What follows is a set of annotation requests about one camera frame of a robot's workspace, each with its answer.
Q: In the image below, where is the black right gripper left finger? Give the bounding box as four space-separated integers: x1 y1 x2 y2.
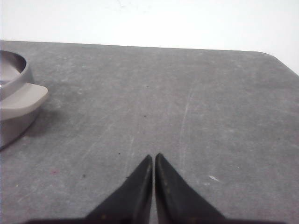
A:
85 155 153 224

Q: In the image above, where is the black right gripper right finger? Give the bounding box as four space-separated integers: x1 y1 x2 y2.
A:
155 153 226 224

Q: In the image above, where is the stainless steel steamer pot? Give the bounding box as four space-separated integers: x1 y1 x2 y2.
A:
0 50 49 148

